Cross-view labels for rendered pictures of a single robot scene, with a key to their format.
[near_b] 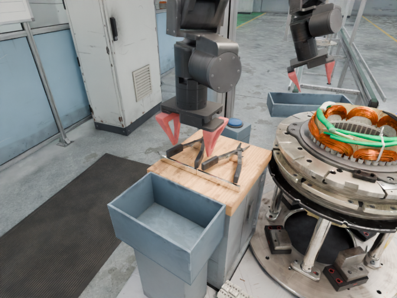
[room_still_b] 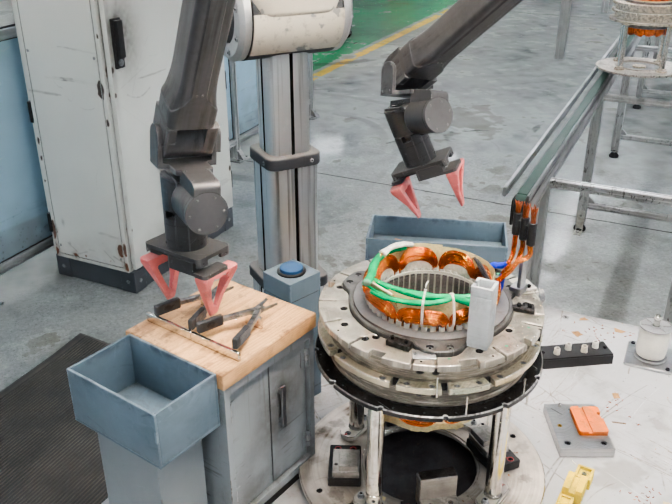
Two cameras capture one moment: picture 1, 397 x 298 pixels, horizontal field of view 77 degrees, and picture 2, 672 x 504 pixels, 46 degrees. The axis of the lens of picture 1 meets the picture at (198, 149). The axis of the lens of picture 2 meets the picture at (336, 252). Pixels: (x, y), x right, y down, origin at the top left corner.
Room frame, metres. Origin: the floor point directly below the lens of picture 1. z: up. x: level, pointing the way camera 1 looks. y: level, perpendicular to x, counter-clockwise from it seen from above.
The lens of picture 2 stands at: (-0.54, -0.25, 1.66)
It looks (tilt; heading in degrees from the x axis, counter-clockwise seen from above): 26 degrees down; 3
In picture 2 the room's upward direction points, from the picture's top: straight up
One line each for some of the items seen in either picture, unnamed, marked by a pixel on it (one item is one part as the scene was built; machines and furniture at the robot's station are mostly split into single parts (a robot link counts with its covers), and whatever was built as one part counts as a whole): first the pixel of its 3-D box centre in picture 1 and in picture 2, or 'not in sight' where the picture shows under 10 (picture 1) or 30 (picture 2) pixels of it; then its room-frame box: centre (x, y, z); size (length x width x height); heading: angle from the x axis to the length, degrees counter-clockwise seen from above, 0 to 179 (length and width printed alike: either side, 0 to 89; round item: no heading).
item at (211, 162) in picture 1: (210, 162); (210, 323); (0.39, -0.02, 1.09); 0.04 x 0.01 x 0.02; 132
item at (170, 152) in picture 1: (174, 150); (167, 306); (0.43, 0.05, 1.09); 0.04 x 0.01 x 0.02; 134
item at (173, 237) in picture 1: (171, 256); (152, 456); (0.30, 0.05, 0.92); 0.17 x 0.11 x 0.28; 57
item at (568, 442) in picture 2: not in sight; (578, 428); (0.56, -0.60, 0.79); 0.12 x 0.09 x 0.02; 3
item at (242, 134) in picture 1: (231, 159); (293, 334); (0.65, -0.11, 0.91); 0.07 x 0.07 x 0.25; 48
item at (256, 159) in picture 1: (212, 164); (223, 328); (0.43, -0.03, 1.05); 0.20 x 0.19 x 0.02; 147
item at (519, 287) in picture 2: not in sight; (521, 256); (0.49, -0.46, 1.15); 0.03 x 0.02 x 0.12; 145
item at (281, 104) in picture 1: (299, 137); (433, 298); (0.77, -0.36, 0.92); 0.25 x 0.11 x 0.28; 85
